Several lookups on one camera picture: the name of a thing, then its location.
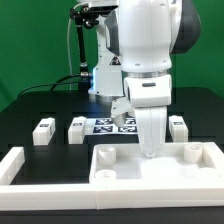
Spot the white desk tabletop tray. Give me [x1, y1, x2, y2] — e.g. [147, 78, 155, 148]
[89, 142, 224, 183]

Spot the black cable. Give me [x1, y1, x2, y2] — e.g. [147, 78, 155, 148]
[16, 73, 84, 98]

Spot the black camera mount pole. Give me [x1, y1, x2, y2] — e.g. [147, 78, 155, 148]
[70, 5, 99, 90]

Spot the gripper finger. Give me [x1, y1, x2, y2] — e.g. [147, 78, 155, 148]
[111, 97, 131, 127]

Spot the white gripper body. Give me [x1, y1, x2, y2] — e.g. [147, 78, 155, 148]
[124, 74, 172, 157]

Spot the black camera on mount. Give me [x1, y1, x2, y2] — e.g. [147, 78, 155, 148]
[88, 0, 118, 15]

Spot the fiducial marker base sheet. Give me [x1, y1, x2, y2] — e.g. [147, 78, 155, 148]
[85, 118, 137, 135]

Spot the white U-shaped obstacle fence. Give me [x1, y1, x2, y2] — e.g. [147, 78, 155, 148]
[0, 147, 224, 211]

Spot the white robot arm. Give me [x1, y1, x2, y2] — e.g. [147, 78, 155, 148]
[77, 0, 200, 157]

